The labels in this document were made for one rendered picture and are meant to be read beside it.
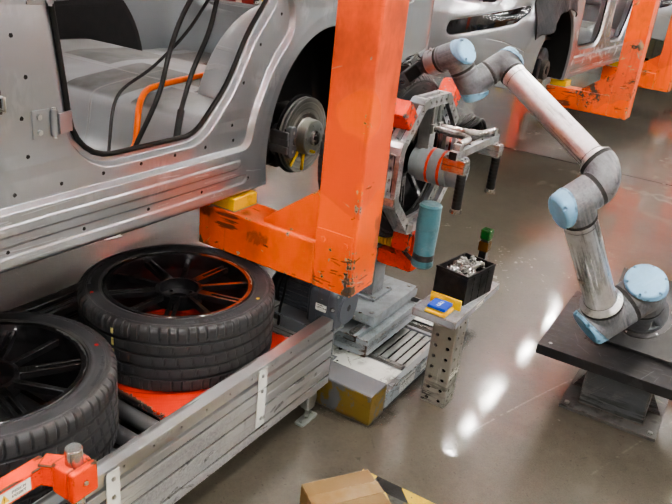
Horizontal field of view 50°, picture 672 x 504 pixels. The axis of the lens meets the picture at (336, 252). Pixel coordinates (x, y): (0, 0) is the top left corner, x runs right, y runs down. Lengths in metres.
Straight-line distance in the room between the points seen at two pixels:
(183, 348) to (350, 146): 0.81
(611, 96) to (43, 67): 4.99
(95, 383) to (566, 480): 1.61
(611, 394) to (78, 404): 2.01
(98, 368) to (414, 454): 1.16
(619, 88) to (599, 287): 3.82
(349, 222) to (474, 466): 0.96
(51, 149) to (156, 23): 2.69
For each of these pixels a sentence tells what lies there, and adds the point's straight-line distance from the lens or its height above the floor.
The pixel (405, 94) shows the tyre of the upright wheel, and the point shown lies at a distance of 2.77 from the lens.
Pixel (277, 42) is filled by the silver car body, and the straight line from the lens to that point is 2.72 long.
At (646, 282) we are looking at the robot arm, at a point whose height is 0.62.
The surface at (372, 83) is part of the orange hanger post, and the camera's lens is 2.24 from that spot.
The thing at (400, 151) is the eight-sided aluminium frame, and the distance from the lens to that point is 2.65.
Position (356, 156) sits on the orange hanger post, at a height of 1.01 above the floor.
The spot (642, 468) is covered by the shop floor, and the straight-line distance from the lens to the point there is 2.94.
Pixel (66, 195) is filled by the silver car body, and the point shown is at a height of 0.91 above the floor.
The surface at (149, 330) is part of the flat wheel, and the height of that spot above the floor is 0.49.
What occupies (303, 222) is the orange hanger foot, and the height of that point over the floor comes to 0.73.
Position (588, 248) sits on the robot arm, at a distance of 2.47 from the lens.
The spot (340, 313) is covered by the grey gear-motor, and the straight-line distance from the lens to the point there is 2.79.
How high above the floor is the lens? 1.64
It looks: 23 degrees down
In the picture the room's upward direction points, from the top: 6 degrees clockwise
